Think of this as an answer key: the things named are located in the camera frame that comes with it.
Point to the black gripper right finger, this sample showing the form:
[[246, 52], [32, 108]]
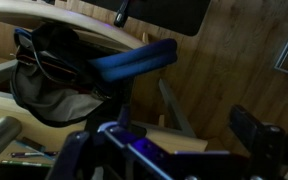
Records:
[[265, 143]]

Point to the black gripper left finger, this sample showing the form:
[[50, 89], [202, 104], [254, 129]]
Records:
[[76, 158]]

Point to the purple pen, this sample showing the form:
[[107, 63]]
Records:
[[31, 154]]

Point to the green pen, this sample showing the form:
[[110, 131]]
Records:
[[21, 163]]

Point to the black backpack with blue straps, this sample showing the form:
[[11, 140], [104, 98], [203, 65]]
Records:
[[62, 80]]

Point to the black wall monitor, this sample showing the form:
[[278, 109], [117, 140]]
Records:
[[181, 16]]

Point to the black cable connector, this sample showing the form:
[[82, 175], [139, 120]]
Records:
[[122, 14]]

